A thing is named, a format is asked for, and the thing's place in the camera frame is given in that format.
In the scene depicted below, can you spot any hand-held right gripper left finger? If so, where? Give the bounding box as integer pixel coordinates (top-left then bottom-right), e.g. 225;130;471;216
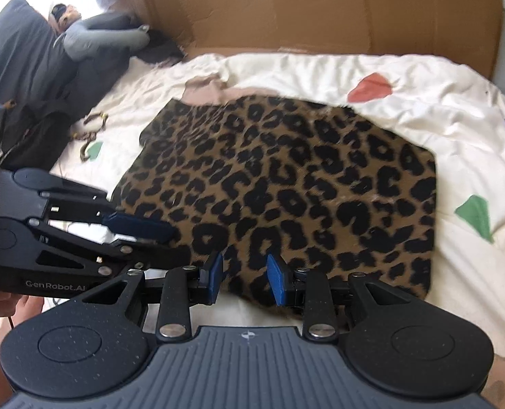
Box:
82;252;224;342

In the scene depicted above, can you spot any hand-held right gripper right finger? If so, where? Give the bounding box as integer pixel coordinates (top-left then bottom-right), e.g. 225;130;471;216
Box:
267;255;426;342

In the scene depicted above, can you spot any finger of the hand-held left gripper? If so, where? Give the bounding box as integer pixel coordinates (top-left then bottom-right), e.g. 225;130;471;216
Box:
28;219;185;274
16;168;177;244

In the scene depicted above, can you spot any leopard print garment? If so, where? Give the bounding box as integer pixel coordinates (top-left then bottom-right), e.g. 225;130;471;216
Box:
109;95;438;320

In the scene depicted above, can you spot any person's left hand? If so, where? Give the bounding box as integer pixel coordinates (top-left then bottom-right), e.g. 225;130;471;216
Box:
0;292;44;329

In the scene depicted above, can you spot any grey plush doll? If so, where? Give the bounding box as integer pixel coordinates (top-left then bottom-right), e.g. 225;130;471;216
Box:
49;3;151;61

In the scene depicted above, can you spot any cream printed blanket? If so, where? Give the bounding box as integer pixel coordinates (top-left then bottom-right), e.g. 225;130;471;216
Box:
0;51;505;409

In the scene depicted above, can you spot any brown cardboard sheet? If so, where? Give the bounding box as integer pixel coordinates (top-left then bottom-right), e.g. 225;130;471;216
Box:
120;0;504;81

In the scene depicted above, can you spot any beaded cord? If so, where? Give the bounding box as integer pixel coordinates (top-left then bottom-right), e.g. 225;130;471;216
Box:
71;112;109;163

